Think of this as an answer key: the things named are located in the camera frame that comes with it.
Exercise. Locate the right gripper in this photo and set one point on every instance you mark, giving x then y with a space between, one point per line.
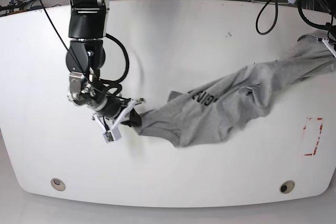
128 115

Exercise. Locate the grey T-shirt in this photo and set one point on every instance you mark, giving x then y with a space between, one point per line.
207 114

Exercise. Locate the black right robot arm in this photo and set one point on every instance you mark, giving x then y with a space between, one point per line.
85 57

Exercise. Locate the left table grommet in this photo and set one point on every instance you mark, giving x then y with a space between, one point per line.
58 184

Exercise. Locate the table grommet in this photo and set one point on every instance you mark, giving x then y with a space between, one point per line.
287 187
58 184

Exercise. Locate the right table grommet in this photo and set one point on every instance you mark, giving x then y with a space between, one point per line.
287 187

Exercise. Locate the red tape rectangle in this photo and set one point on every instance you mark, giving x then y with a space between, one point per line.
311 136

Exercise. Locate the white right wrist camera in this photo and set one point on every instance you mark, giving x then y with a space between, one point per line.
110 134

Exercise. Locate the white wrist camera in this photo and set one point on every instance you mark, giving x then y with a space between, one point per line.
329 44
110 134

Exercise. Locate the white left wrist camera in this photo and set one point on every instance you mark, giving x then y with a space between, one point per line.
329 44

